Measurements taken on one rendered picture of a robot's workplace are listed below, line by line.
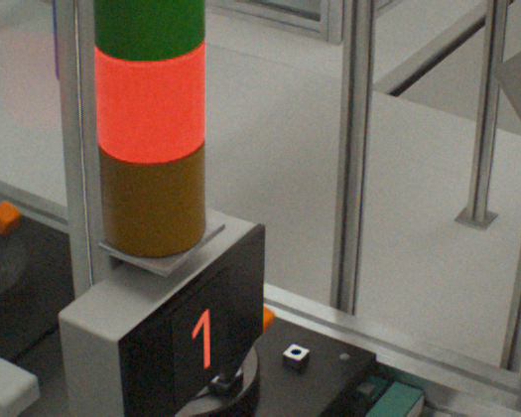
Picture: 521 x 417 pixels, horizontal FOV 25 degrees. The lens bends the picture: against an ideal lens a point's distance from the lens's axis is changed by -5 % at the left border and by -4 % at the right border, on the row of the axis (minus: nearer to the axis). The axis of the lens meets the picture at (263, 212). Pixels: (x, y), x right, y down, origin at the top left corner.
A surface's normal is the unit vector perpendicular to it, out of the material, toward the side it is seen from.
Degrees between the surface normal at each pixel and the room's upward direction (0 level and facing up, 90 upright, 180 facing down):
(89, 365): 90
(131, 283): 0
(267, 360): 0
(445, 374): 0
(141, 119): 90
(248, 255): 90
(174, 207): 90
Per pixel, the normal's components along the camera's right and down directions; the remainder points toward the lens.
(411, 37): 0.02, -0.85
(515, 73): -0.67, 0.38
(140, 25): -0.07, 0.53
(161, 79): 0.32, 0.51
